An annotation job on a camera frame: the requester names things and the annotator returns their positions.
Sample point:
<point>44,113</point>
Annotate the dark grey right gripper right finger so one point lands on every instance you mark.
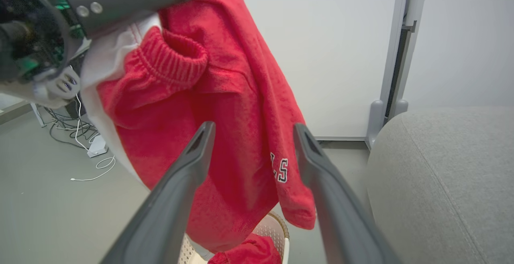
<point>341,208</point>

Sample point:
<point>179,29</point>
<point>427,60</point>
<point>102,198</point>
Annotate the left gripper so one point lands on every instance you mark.
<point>28,35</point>

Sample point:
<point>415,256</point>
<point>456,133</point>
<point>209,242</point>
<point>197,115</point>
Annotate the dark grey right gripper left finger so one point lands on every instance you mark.
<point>168,208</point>

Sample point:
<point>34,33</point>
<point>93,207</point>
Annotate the red and white sweatshirt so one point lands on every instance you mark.
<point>225,107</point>

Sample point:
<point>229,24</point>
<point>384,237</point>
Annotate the cream perforated laundry basket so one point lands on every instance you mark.
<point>277,230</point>

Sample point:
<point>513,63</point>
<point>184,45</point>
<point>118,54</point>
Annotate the white power box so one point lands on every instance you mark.
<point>97,147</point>

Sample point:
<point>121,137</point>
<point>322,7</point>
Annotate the grey fabric sofa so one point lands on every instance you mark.
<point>449,187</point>

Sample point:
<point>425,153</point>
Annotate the grey metal table leg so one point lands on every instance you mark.
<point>38,115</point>

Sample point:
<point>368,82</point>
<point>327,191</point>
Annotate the wide white partition panel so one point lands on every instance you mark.
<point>333,55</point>

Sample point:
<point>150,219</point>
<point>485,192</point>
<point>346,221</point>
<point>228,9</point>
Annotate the narrow white partition panel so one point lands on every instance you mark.
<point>466,39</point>

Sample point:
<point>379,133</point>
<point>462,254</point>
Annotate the grey partition post beside sofa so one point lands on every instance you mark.
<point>395,55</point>

